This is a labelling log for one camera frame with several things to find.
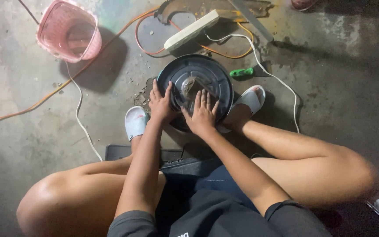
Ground person's right hand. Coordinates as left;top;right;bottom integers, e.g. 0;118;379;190
181;89;220;138

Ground person's left hand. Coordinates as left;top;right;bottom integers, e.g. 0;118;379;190
148;78;181;124

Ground black round fan motor housing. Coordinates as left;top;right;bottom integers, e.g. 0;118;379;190
157;54;234;133

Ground white left slipper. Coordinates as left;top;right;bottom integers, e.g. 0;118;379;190
124;106;150;142

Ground white slipper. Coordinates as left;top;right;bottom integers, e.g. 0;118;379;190
216;85;266;134
124;106;150;142

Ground white right slipper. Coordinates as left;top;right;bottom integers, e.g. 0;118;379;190
216;85;266;134

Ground dark blue shorts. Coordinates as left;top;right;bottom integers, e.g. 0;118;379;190
159;157;259;213

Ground black plastic tray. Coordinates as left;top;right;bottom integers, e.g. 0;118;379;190
105;144;184;162

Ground white power strip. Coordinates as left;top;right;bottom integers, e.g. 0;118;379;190
163;9;220;52

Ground black shirt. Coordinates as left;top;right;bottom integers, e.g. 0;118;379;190
107;188;333;237

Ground grey metal bar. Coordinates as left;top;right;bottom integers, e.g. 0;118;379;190
228;0;274;43

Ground rusty metal plate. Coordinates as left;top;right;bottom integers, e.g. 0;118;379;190
154;0;273;24

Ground person's right leg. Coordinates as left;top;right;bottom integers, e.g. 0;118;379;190
223;87;379;208

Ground person's leg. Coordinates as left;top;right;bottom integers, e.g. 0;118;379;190
16;134;167;237
223;87;379;208

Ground pink plastic basket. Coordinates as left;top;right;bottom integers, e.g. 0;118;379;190
36;0;103;64

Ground person's left leg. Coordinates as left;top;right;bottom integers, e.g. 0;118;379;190
16;134;167;237

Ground reddish round object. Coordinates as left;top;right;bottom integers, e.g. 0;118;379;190
291;0;318;11

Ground green handled screwdriver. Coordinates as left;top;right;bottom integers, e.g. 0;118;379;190
230;68;254;78

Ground white cable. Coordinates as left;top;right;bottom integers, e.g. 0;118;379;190
65;34;300;162

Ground orange cable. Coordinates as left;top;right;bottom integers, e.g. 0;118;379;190
0;6;254;123

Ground thin dark cable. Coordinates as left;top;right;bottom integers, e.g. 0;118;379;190
18;0;40;25

